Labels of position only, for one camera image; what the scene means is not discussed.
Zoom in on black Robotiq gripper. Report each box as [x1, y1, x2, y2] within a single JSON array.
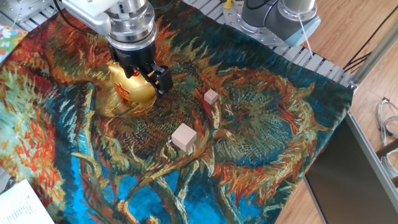
[[108, 39, 174, 99]]

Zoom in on white zip tie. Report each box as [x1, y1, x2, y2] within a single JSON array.
[[297, 12, 315, 58]]

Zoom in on colourful floral paper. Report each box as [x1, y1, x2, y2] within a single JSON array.
[[0, 24, 29, 65]]

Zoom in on golden piggy bank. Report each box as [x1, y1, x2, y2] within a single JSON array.
[[108, 61, 157, 105]]

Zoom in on small wooden cube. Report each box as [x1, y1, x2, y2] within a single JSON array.
[[203, 88, 219, 106]]

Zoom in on perforated aluminium plate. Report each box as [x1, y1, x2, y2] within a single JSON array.
[[0, 0, 53, 24]]

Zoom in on dark flat panel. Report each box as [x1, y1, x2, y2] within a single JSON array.
[[303, 111, 398, 224]]

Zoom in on bundle of thin wires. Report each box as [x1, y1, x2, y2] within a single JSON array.
[[376, 96, 398, 178]]

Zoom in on large wooden cube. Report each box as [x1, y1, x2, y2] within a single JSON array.
[[171, 123, 198, 153]]

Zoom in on aluminium frame rail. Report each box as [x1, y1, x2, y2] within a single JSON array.
[[345, 110, 398, 200]]

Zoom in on white printed paper sheet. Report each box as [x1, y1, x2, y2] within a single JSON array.
[[0, 179, 55, 224]]

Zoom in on aluminium frame post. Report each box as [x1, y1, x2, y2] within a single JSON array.
[[349, 18, 398, 91]]

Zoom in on sunflower painting cloth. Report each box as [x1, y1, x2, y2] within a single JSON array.
[[0, 0, 354, 224]]

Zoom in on black floor cables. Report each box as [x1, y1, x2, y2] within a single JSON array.
[[343, 6, 398, 74]]

